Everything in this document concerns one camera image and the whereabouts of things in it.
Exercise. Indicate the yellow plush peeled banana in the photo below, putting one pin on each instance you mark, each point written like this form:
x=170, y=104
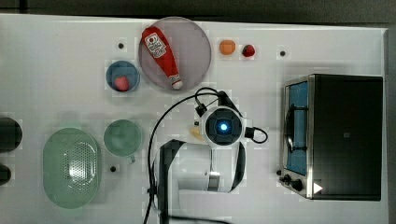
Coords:
x=195, y=132

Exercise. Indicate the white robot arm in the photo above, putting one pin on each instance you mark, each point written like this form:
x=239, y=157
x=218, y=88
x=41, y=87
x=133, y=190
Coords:
x=218, y=164

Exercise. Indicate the green mug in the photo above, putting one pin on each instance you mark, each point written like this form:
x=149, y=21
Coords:
x=123, y=138

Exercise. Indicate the grey round plate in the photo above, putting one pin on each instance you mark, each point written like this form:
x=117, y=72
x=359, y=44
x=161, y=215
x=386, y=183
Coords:
x=191, y=48

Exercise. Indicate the orange plush fruit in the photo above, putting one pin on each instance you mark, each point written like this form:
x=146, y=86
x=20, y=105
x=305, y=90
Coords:
x=227, y=47

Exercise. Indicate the small red plush strawberry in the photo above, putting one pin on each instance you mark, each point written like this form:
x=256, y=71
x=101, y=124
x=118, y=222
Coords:
x=248, y=51

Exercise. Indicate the red plush strawberry in bowl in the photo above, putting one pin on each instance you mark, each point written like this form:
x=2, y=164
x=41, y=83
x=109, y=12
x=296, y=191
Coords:
x=122, y=83

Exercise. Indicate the red plush ketchup bottle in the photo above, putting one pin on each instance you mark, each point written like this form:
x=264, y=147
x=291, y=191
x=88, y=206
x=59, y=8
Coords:
x=161, y=52

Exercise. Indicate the blue bowl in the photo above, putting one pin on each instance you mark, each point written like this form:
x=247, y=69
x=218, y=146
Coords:
x=122, y=68

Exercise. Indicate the green oval colander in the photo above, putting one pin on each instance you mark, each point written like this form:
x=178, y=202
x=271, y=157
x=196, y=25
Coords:
x=71, y=175

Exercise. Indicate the black silver toaster oven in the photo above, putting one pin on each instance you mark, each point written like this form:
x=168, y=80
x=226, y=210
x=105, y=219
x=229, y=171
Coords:
x=332, y=137

